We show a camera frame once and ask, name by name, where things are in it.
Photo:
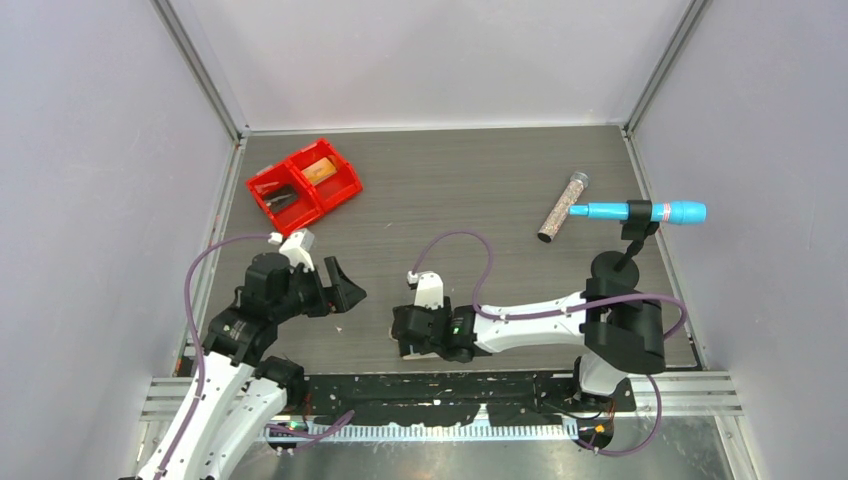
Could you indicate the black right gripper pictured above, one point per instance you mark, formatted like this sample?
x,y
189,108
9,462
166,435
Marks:
x,y
446,311

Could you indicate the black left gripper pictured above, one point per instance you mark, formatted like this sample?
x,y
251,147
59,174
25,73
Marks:
x,y
347,292

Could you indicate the beige leather card holder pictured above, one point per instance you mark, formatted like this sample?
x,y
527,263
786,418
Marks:
x,y
419,356

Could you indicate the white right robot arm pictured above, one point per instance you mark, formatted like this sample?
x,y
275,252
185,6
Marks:
x,y
621,329

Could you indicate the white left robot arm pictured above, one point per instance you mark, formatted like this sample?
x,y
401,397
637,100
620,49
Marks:
x,y
237,389

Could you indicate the black card in bin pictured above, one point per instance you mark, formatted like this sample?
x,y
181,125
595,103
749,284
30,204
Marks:
x,y
280,199

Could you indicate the orange card in bin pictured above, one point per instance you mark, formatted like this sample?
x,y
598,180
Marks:
x,y
319,171

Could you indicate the red divided plastic bin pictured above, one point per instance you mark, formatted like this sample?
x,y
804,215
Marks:
x,y
315,201

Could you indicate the glittery silver tube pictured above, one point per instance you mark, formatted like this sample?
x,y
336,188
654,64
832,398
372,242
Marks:
x,y
551,226

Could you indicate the blue toy microphone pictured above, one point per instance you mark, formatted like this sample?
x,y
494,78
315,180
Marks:
x,y
674,212

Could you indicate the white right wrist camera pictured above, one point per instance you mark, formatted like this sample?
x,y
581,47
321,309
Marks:
x,y
429,289

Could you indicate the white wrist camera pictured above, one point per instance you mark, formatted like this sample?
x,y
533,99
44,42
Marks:
x,y
296,248
429,289

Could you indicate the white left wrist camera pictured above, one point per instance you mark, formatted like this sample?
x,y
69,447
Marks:
x,y
296,248

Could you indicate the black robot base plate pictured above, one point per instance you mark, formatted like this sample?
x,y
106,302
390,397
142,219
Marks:
x,y
518,398

